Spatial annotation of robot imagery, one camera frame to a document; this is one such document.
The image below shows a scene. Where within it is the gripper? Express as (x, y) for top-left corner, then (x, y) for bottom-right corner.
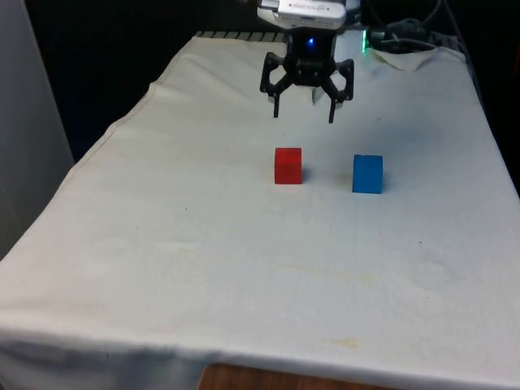
(259, 30), (356, 124)

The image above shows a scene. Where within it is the red cube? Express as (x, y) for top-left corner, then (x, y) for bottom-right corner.
(274, 146), (304, 185)

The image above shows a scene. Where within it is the blue cube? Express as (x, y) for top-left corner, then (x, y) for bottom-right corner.
(351, 154), (384, 195)

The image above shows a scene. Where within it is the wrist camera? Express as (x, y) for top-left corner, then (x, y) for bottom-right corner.
(256, 0), (349, 32)

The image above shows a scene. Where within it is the black cable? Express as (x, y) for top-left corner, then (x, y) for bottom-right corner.
(377, 17), (438, 53)

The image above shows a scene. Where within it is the grey cable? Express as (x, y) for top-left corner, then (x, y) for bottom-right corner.
(444, 0), (483, 89)

